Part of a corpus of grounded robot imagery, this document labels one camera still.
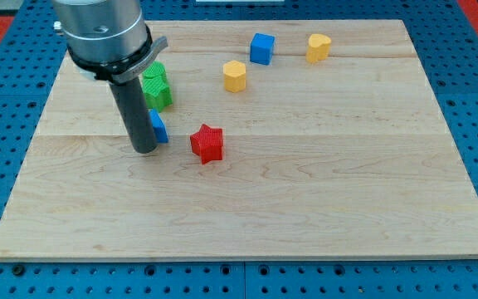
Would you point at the yellow hexagon block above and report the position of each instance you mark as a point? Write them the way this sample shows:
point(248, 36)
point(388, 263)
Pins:
point(234, 76)

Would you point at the wooden board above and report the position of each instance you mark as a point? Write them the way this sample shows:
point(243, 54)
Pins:
point(345, 159)

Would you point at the blue cube block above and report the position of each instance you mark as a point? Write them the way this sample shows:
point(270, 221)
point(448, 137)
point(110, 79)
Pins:
point(261, 48)

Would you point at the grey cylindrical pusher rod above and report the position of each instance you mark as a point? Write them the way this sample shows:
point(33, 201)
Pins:
point(129, 98)

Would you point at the yellow heart block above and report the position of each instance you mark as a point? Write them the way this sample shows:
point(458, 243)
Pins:
point(318, 48)

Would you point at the green star block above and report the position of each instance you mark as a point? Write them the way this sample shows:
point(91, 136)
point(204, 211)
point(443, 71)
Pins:
point(157, 93)

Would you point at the small blue block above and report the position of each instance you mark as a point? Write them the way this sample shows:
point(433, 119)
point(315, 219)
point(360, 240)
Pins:
point(159, 127)

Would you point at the red star block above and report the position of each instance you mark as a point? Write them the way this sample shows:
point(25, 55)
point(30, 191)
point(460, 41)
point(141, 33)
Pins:
point(207, 143)

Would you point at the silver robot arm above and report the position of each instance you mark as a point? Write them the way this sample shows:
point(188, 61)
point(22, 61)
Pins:
point(108, 38)

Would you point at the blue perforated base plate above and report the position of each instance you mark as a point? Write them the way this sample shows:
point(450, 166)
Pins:
point(445, 35)

